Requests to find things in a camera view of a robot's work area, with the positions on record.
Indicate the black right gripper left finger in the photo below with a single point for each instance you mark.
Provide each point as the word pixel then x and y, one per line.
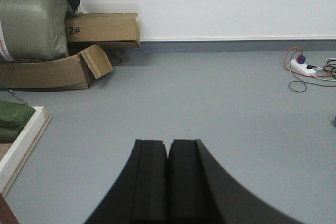
pixel 139 194

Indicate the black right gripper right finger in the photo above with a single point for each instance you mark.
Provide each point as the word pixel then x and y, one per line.
pixel 202 191

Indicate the brown wooden door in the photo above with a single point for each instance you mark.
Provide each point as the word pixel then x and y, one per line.
pixel 6 214

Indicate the plywood door base platform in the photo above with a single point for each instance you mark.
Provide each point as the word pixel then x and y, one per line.
pixel 29 153

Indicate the white edge board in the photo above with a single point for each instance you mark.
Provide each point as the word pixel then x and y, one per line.
pixel 22 140

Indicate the open cardboard box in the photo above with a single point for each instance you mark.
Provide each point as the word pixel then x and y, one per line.
pixel 72 73

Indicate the lower green sandbag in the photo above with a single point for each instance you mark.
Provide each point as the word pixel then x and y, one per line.
pixel 9 135

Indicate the green sandbag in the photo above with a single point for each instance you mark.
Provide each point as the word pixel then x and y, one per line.
pixel 14 115
pixel 9 135

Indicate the upper green sandbag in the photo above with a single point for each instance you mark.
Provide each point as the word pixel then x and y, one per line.
pixel 14 115

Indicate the white power strip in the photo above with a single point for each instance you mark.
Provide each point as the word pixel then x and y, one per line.
pixel 302 68

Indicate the cardboard box marked 2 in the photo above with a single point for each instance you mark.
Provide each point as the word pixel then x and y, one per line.
pixel 109 30

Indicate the purple plug adapter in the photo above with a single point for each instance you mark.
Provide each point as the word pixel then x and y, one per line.
pixel 300 59

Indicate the grey green woven sack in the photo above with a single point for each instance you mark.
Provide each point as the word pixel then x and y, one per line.
pixel 33 30

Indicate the steel guy wire turnbuckle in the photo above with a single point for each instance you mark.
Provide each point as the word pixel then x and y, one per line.
pixel 12 93

